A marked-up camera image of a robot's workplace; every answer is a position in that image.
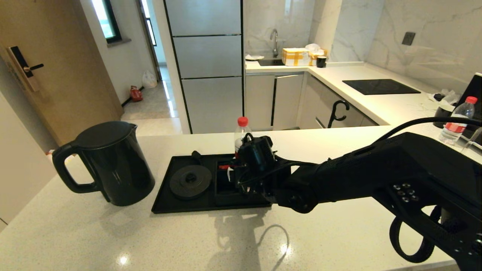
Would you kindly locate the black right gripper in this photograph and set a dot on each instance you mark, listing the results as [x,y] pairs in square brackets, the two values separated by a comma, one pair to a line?
[263,184]

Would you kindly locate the black electric kettle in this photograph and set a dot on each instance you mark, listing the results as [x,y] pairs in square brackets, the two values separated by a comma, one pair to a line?
[120,165]

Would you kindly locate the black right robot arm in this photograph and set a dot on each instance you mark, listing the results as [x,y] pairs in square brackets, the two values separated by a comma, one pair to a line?
[376,173]

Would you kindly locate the round black kettle base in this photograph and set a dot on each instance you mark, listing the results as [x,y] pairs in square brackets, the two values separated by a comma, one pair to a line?
[190,182]

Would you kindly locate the clear water bottle red cap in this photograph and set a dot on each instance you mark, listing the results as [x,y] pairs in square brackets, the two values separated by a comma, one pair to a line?
[455,130]
[243,122]

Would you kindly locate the black mug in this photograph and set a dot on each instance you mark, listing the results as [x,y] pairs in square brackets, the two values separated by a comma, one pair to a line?
[441,113]
[321,62]

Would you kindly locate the red sachet packet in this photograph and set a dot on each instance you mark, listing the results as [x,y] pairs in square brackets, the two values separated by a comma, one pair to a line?
[225,166]

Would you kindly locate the black compartment organizer box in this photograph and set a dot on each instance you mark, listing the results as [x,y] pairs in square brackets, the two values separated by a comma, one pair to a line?
[226,196]

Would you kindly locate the black serving tray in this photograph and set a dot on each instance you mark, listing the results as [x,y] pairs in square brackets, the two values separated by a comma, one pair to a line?
[203,205]

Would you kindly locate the grey sink base cabinet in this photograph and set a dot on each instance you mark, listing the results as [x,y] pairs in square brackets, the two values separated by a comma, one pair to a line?
[260,101]

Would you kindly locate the grey cooktop base cabinet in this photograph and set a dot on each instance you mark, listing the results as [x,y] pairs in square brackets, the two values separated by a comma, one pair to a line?
[320,101]

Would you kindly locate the black curved hook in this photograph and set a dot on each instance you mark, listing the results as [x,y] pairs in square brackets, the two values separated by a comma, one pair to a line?
[333,114]

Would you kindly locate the dark kitchen sink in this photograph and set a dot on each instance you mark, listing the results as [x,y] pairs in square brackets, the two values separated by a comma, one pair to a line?
[271,62]

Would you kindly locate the white plate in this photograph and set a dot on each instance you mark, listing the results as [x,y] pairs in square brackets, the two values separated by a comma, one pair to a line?
[254,57]

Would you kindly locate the silver refrigerator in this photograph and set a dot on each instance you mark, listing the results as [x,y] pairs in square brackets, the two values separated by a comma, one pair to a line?
[211,56]

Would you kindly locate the cardboard box yellow tape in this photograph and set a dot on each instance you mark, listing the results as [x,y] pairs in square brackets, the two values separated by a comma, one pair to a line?
[295,57]

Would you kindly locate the red bag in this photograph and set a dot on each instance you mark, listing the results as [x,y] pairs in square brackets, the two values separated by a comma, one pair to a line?
[136,94]

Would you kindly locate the white plastic bag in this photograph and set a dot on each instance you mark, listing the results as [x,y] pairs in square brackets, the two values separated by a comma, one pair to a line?
[149,79]

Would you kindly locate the small box yellow tape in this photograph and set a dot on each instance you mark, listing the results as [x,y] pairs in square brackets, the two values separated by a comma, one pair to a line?
[315,58]

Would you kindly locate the chrome faucet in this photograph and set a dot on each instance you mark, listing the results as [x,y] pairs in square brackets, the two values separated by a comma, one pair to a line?
[276,39]

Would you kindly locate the white crumpled bag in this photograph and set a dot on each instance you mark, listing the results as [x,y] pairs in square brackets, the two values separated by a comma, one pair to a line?
[312,47]

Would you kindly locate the black induction cooktop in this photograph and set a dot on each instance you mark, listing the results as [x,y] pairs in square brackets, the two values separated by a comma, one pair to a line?
[380,86]

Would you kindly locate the translucent bag colourful contents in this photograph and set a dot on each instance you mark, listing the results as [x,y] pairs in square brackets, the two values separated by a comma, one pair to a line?
[69,157]

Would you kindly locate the brown wooden door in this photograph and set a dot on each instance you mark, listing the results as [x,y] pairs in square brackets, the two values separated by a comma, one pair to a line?
[71,75]

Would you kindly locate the dark framed window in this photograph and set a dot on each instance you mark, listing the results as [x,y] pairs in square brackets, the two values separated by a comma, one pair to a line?
[107,19]

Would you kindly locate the small black object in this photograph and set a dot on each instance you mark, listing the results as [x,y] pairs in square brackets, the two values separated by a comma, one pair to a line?
[438,97]

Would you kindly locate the white crumpled tissue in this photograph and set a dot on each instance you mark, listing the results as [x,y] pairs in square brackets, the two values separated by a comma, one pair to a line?
[450,97]

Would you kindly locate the black monitor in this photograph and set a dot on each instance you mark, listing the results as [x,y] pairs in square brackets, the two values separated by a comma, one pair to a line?
[475,94]

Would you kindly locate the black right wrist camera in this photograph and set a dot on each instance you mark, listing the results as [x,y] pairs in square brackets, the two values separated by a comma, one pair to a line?
[256,154]

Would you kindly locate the dark wall socket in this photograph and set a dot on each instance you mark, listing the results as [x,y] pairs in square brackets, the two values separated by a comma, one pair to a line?
[408,38]

